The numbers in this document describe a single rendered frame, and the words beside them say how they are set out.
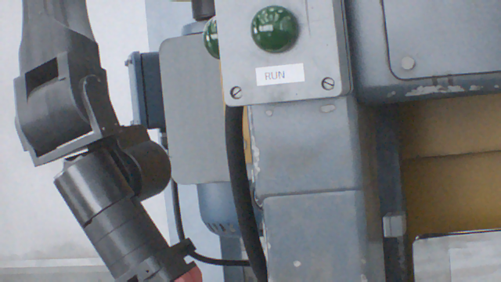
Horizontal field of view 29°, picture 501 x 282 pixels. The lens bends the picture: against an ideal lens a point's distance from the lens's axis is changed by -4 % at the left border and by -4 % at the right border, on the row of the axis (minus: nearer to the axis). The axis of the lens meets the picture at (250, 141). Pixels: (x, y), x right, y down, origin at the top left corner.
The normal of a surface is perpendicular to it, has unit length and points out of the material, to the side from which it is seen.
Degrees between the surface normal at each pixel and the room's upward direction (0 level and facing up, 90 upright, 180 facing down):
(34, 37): 70
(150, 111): 90
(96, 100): 75
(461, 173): 90
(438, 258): 90
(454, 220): 90
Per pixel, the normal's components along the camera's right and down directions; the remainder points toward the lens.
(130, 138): 0.85, -0.33
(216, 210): -0.67, 0.13
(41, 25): -0.50, -0.25
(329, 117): -0.26, 0.07
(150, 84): 0.19, 0.04
